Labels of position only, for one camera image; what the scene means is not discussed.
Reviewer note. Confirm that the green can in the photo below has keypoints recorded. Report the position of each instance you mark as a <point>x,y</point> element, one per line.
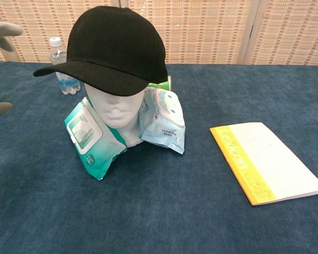
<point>160,84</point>

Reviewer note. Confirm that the clear plastic water bottle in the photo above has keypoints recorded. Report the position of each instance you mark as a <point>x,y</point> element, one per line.
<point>67,83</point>

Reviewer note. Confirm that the yellow white Lexicon notebook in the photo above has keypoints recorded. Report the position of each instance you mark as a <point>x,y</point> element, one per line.
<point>270,161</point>

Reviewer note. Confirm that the green wet wipes pack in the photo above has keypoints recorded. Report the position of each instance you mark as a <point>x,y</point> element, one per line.
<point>92,143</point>

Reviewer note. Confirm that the light blue wet wipes pack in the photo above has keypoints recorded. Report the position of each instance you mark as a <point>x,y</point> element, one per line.
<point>161,124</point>

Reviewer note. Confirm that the black cap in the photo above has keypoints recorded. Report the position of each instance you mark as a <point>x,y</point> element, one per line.
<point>114,47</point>

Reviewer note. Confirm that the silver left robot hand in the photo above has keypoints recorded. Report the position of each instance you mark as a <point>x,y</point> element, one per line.
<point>5,29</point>

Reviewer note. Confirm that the white foam mannequin head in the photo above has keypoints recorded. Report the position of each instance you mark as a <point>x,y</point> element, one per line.
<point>116,111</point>

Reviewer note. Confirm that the bamboo folding screen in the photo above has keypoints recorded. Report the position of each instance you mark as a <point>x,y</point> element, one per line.
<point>228,29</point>

